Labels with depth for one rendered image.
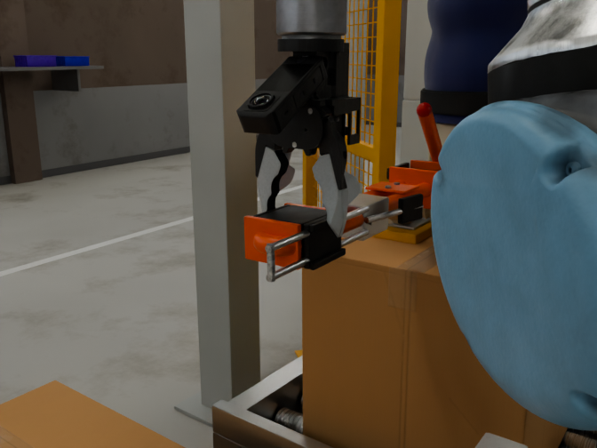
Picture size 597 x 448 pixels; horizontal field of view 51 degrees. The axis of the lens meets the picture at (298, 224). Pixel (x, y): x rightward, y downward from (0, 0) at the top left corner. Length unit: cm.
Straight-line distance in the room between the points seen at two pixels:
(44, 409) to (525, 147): 137
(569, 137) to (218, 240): 196
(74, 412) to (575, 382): 131
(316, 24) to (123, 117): 719
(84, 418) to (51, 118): 597
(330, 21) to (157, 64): 753
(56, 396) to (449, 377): 88
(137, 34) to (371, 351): 712
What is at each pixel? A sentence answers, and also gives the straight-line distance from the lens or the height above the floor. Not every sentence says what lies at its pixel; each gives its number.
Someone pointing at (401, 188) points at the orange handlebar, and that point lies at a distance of 90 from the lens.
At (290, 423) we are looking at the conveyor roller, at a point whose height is 54.
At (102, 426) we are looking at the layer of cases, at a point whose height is 54.
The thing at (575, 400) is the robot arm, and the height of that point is 117.
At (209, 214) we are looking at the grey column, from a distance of 213.
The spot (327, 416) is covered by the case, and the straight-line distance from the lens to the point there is 120.
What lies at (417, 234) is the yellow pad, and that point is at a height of 97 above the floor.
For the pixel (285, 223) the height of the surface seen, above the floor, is 110.
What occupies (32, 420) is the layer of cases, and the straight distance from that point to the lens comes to 147.
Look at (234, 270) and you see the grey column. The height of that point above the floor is 56.
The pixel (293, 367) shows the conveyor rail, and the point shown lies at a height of 60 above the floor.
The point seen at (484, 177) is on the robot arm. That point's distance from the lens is 23.
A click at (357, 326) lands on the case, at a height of 83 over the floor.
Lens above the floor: 128
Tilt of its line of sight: 15 degrees down
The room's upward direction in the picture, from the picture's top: straight up
